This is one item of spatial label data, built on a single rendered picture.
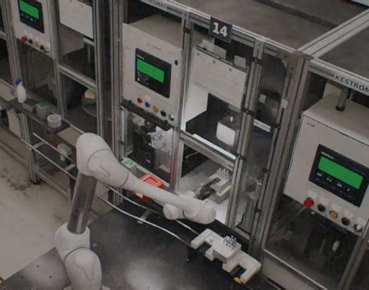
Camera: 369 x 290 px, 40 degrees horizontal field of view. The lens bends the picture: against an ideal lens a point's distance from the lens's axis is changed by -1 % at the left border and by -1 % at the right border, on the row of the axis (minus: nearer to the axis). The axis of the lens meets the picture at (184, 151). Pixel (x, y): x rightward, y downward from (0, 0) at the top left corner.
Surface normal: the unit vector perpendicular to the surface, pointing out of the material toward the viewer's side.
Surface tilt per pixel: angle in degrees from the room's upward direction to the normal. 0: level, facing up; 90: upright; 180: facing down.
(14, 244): 0
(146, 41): 90
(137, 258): 0
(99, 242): 0
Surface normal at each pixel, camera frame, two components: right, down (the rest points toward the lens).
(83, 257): 0.12, -0.73
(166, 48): -0.66, 0.42
